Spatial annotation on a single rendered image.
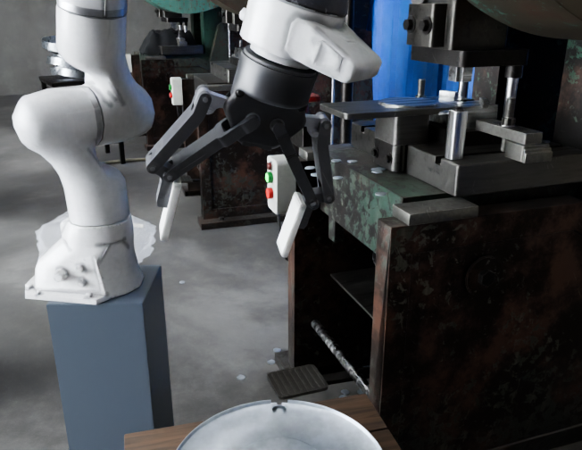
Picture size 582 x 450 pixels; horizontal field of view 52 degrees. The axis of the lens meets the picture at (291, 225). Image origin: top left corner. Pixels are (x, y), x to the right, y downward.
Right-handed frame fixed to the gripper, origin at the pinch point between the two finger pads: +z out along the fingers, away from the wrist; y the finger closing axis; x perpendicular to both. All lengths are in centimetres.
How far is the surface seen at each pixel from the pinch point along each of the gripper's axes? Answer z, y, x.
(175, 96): 71, -25, -241
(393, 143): 3, -43, -49
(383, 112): -3, -37, -47
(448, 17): -22, -46, -53
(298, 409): 31.7, -20.2, -4.2
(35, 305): 112, 23, -118
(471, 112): -7, -56, -48
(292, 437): 31.0, -17.6, 1.5
